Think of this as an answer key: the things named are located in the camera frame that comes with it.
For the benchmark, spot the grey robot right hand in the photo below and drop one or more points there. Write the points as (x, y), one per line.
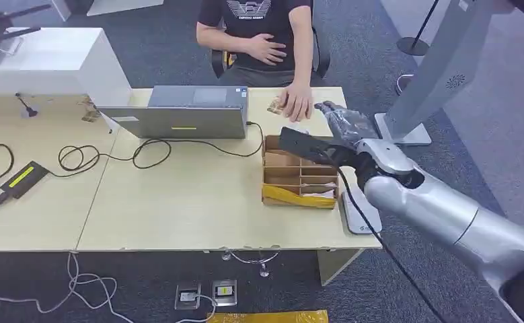
(348, 125)

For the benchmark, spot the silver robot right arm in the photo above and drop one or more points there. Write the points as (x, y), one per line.
(444, 214)

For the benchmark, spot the person's left hand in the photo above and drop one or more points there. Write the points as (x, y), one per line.
(296, 102)

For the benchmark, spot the person's hand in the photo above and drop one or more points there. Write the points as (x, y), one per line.
(296, 102)
(267, 49)

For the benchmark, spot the metal loop on floor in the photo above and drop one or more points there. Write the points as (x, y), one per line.
(402, 83)

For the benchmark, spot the white card in box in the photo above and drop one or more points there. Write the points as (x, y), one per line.
(324, 192)

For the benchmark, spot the printed card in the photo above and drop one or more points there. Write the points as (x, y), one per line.
(274, 107)

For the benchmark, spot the wooden card box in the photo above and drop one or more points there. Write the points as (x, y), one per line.
(288, 176)

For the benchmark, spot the yellow tape strip on box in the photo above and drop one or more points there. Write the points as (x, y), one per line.
(295, 198)

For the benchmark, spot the grey card reader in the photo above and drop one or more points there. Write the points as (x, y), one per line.
(355, 218)

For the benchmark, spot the person's right hand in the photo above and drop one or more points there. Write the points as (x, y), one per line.
(267, 49)

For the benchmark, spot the grey kiosk stand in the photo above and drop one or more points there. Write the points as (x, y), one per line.
(444, 67)

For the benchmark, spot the person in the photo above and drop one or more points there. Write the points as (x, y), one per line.
(252, 40)

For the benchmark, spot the pale desk leg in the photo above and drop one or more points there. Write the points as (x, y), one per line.
(336, 266)

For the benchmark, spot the grey laptop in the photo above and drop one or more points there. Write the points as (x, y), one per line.
(195, 118)

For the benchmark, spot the floor socket with yellow mark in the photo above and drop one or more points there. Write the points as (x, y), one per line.
(224, 292)

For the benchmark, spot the yellow floor tape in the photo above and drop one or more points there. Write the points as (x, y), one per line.
(267, 317)

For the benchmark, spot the white panel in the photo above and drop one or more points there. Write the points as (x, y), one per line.
(123, 5)

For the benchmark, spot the white cabinet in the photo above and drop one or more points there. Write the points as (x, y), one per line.
(52, 60)

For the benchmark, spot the small black desk microphone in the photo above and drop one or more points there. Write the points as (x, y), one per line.
(29, 110)

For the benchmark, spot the black power adapter yellow label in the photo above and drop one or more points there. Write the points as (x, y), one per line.
(23, 178)

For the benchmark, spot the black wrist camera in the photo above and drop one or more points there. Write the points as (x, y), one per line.
(310, 145)

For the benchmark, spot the black stanchion post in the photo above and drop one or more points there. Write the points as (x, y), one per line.
(413, 44)

